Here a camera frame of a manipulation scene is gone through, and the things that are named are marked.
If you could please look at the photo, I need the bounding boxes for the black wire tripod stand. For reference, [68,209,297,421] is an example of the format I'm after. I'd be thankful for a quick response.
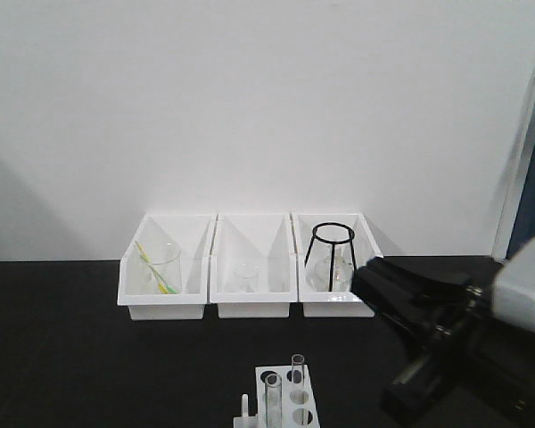
[304,221,357,282]

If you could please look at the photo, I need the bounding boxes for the left white storage bin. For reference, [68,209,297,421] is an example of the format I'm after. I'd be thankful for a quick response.
[117,214,218,320]

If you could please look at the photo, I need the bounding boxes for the clear test tube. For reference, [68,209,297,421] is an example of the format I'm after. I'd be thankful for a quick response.
[264,373,283,428]
[290,353,305,388]

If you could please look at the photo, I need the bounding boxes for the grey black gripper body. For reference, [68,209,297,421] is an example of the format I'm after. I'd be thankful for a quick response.
[382,237,535,427]

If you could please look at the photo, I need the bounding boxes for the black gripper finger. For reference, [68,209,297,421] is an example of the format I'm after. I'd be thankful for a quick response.
[366,257,471,294]
[350,267,441,357]

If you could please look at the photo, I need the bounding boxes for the rear clear test tube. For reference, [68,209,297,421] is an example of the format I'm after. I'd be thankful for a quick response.
[290,353,305,388]

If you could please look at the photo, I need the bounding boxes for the clear glass flask right bin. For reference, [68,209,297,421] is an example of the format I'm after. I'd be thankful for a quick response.
[312,255,354,292]

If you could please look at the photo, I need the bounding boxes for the white test tube rack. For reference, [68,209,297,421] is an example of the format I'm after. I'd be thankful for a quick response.
[233,364,320,427]

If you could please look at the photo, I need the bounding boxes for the middle white storage bin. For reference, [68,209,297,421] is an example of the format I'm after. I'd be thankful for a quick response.
[209,213,298,318]

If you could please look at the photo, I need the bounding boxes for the front clear test tube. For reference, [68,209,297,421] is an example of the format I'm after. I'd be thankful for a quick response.
[264,373,283,428]

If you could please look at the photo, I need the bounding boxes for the small clear beaker middle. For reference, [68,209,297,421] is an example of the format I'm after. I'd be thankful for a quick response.
[232,263,259,293]

